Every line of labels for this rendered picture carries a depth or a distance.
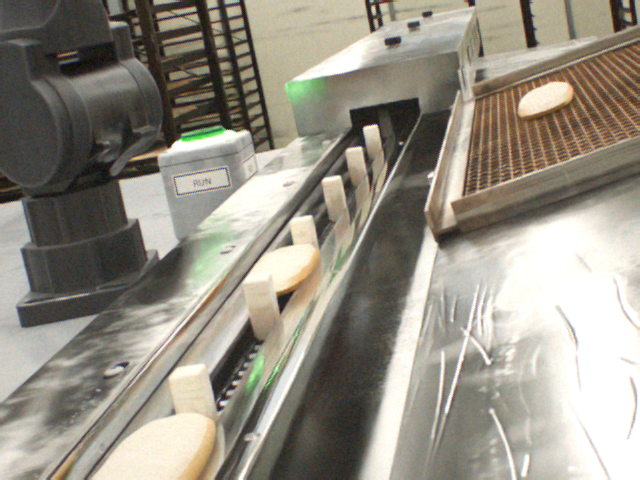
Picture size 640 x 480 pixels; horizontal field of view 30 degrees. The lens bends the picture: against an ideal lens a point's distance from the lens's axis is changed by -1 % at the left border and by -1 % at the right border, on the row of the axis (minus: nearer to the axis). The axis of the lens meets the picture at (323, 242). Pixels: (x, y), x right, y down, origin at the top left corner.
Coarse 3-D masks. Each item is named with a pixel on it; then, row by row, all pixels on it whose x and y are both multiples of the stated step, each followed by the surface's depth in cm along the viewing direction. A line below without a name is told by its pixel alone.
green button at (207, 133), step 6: (186, 132) 104; (192, 132) 104; (198, 132) 103; (204, 132) 102; (210, 132) 102; (216, 132) 102; (222, 132) 103; (180, 138) 103; (186, 138) 102; (192, 138) 102; (198, 138) 102; (204, 138) 102; (210, 138) 102
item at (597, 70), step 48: (576, 48) 98; (624, 48) 96; (480, 96) 99; (576, 96) 79; (624, 96) 71; (480, 144) 74; (528, 144) 67; (576, 144) 61; (624, 144) 50; (432, 192) 56; (480, 192) 51; (528, 192) 51; (576, 192) 51
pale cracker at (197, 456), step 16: (176, 416) 45; (192, 416) 44; (144, 432) 43; (160, 432) 42; (176, 432) 42; (192, 432) 42; (208, 432) 43; (128, 448) 42; (144, 448) 41; (160, 448) 41; (176, 448) 41; (192, 448) 41; (208, 448) 42; (112, 464) 40; (128, 464) 40; (144, 464) 39; (160, 464) 39; (176, 464) 39; (192, 464) 40
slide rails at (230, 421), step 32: (384, 160) 104; (320, 192) 94; (288, 224) 83; (320, 256) 71; (224, 320) 60; (288, 320) 58; (192, 352) 56; (224, 352) 55; (256, 384) 49; (160, 416) 47; (224, 416) 46; (224, 448) 42
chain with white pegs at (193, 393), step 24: (384, 120) 126; (360, 168) 100; (336, 192) 86; (336, 216) 86; (312, 240) 72; (264, 288) 59; (264, 312) 59; (264, 336) 59; (240, 360) 56; (192, 384) 45; (192, 408) 46; (216, 408) 50
